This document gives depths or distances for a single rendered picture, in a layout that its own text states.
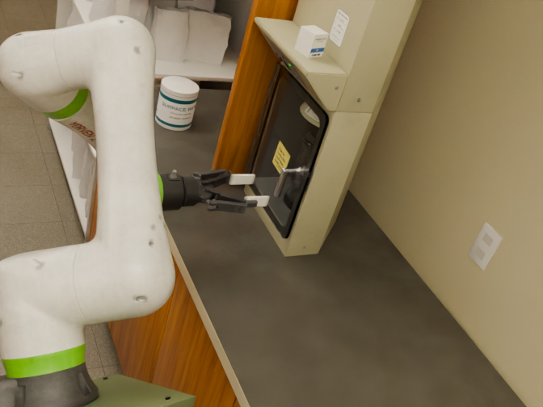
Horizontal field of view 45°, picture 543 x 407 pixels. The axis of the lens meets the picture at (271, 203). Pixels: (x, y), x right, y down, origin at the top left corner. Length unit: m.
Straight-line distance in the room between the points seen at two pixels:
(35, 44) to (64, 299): 0.45
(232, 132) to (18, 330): 1.11
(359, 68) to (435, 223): 0.60
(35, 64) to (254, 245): 0.90
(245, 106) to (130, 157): 0.93
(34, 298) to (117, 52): 0.42
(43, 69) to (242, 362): 0.77
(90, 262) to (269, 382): 0.63
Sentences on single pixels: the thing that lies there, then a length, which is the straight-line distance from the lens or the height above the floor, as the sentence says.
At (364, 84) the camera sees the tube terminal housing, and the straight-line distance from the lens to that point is 1.63.
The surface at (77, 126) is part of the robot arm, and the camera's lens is 1.41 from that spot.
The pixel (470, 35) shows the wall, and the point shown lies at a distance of 1.92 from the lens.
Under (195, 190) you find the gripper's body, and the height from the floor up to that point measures 1.17.
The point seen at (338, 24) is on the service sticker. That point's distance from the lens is 1.65.
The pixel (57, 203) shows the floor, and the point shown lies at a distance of 3.47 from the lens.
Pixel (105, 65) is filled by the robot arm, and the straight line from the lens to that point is 1.15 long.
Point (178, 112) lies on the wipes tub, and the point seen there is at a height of 1.01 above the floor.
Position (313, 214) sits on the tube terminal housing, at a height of 1.09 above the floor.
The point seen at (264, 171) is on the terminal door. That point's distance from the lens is 1.93.
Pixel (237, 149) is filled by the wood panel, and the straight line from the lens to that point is 2.05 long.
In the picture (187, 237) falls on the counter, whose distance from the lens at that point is 1.84.
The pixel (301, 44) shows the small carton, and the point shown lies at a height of 1.53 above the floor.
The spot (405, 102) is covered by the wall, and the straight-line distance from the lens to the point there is 2.10.
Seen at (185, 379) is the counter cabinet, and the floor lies 0.61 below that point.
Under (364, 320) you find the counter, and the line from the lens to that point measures 1.78.
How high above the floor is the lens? 2.06
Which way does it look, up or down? 33 degrees down
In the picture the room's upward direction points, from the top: 18 degrees clockwise
